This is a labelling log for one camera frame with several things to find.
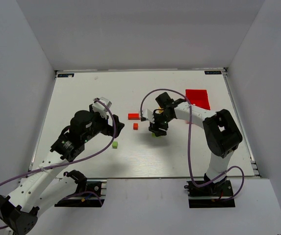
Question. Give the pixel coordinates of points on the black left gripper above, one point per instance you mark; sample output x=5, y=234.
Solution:
x=110, y=126

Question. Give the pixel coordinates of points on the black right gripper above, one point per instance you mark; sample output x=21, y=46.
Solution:
x=159, y=128

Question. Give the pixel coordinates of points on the red arch block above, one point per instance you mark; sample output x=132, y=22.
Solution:
x=133, y=116

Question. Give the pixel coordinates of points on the small red cube block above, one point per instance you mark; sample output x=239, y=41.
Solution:
x=135, y=126

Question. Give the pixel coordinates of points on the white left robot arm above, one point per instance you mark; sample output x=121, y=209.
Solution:
x=20, y=209

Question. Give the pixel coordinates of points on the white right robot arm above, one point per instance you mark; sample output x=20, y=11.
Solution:
x=221, y=132

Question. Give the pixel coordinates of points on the small green cube block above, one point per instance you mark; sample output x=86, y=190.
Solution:
x=115, y=145

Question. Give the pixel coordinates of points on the red plastic bin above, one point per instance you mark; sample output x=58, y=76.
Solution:
x=198, y=98

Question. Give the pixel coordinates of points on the left blue corner label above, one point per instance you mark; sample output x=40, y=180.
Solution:
x=65, y=75

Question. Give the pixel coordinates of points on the blue corner label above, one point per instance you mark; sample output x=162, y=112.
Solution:
x=65, y=75
x=213, y=72

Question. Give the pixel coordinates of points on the right blue corner label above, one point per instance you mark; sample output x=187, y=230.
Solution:
x=213, y=72

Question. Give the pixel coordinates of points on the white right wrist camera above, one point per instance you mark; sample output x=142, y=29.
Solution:
x=148, y=115

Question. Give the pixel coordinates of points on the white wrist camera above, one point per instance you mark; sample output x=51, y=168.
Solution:
x=101, y=106
x=148, y=115

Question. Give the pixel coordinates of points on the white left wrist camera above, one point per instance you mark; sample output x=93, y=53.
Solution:
x=101, y=106

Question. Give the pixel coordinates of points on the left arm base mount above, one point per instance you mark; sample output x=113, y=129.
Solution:
x=93, y=196

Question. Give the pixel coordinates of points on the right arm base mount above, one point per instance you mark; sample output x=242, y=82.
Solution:
x=210, y=196

